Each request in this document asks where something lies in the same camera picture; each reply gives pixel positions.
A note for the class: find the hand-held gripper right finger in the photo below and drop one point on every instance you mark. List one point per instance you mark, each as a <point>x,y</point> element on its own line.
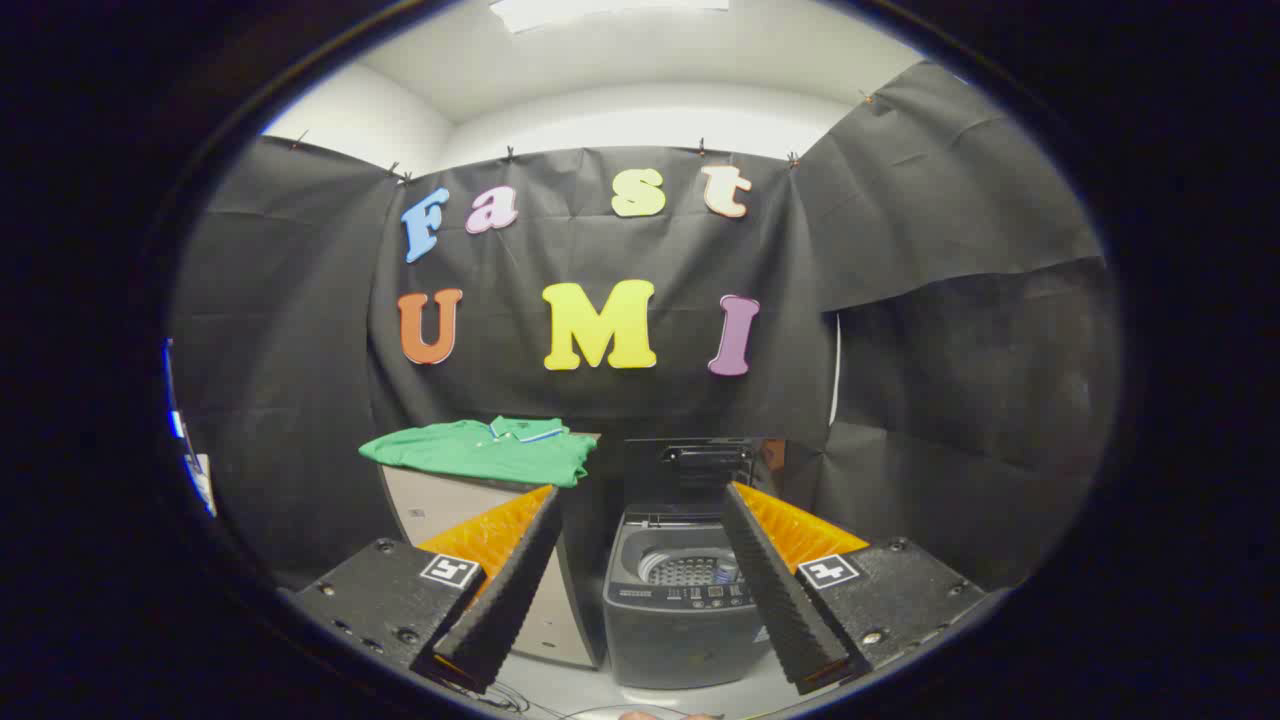
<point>775,590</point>

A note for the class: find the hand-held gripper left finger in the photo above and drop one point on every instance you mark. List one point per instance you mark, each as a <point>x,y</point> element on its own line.
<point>510,590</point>

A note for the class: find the grey washing machine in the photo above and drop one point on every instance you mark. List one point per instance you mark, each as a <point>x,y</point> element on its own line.
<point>670,640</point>

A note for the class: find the dark washing machine lid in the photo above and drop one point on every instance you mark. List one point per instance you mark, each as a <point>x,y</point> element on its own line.
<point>690,480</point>

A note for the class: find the green polo shirt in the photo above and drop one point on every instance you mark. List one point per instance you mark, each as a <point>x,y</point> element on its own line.
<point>470,450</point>

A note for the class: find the white blue printed sheet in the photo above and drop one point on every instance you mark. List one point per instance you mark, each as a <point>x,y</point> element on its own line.
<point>203,485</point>

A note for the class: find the black backdrop cloth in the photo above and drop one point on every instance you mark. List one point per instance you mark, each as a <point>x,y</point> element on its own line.
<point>600,250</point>

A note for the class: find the ceiling light panel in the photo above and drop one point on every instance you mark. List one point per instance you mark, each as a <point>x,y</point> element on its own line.
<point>600,12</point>

